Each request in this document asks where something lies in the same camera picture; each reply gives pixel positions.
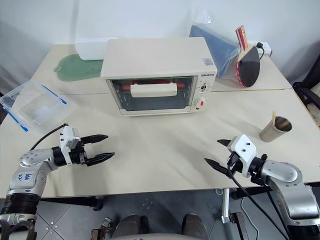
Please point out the green silicone mat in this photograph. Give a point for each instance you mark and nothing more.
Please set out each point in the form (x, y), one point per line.
(77, 70)

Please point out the metal cup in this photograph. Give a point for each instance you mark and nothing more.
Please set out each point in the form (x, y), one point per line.
(272, 132)

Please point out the table tennis paddle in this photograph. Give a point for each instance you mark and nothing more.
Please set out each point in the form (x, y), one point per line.
(248, 67)

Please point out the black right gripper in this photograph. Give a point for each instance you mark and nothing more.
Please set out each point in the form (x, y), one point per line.
(237, 167)

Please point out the white power strip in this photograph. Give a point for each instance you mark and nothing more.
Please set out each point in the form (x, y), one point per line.
(266, 48)

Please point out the blue bag in clear plastic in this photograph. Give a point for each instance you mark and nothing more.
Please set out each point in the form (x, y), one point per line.
(220, 50)

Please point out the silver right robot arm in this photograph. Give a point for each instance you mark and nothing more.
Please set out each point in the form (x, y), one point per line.
(290, 185)

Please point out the white rectangular box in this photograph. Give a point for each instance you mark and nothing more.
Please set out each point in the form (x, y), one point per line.
(91, 48)

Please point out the wooden stick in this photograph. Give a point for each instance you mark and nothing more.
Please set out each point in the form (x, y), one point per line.
(274, 117)

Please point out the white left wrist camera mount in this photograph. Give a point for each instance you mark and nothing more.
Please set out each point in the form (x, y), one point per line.
(67, 140)

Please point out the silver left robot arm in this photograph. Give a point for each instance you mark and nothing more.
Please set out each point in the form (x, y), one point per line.
(30, 172)

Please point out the cream toaster oven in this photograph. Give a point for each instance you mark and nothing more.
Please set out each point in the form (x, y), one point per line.
(155, 60)

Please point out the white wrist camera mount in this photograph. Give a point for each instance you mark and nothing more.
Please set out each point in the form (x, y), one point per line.
(67, 140)
(243, 150)

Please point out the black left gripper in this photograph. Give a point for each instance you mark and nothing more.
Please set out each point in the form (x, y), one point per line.
(78, 158)

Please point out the silver table leg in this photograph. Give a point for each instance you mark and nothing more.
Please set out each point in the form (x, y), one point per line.
(225, 205)

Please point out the black chair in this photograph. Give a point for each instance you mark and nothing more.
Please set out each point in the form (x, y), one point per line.
(307, 92)

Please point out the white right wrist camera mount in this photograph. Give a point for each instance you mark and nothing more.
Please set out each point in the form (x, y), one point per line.
(243, 150)

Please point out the dark rounded shape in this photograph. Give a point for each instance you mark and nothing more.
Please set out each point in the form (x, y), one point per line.
(196, 225)

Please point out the clear container with blue clips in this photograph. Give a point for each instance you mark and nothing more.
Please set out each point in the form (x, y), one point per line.
(37, 107)

